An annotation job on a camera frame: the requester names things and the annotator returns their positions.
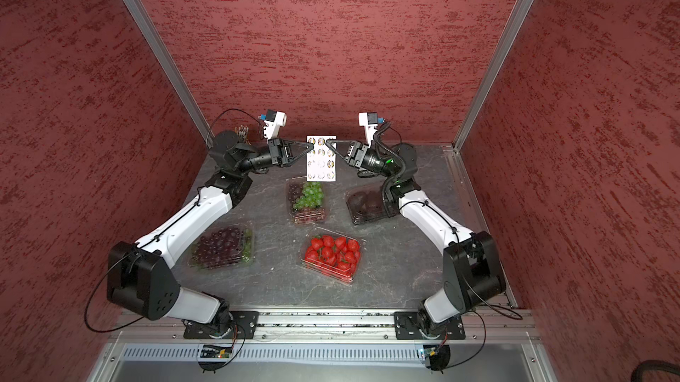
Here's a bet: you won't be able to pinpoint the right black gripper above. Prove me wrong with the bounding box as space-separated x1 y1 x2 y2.
328 138 398 178

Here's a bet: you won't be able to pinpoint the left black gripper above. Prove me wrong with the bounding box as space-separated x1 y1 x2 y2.
236 138 313 173

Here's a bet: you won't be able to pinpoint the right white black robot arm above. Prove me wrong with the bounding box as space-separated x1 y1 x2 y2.
327 139 506 337

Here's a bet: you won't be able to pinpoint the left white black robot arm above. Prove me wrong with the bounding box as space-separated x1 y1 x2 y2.
106 131 313 339

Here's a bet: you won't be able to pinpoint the mixed grapes clear box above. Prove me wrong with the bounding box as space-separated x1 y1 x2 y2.
286 177 328 224

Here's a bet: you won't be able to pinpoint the pens in cup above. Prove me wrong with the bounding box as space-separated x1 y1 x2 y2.
234 125 249 141

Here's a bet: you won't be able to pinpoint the dark plums clear box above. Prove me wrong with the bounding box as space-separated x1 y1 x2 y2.
345 183 397 226

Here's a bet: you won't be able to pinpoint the strawberries clear box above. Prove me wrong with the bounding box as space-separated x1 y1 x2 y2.
299 226 365 285

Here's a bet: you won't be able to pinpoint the dark grapes clear box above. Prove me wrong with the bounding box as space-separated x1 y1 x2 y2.
189 223 254 270

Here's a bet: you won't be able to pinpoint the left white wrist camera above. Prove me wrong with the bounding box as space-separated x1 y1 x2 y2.
260 109 287 141

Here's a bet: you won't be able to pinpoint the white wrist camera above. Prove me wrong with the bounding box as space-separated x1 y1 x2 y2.
260 109 287 141
358 112 384 146

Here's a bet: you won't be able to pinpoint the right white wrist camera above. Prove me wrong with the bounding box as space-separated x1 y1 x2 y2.
358 112 384 146

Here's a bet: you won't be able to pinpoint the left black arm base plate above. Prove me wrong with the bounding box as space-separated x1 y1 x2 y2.
182 310 260 341

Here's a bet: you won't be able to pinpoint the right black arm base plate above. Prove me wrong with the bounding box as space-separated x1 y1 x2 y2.
393 310 466 341

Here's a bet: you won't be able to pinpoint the front aluminium rail frame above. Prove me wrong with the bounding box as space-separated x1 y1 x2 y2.
89 307 557 381

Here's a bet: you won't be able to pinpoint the left aluminium corner post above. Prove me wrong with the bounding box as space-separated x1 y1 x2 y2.
122 0 212 145

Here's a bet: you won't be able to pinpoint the aluminium corner post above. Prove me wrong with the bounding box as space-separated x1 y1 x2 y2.
453 0 535 155
122 0 212 145

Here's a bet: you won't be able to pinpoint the right aluminium corner post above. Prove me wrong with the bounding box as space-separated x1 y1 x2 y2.
453 0 535 155

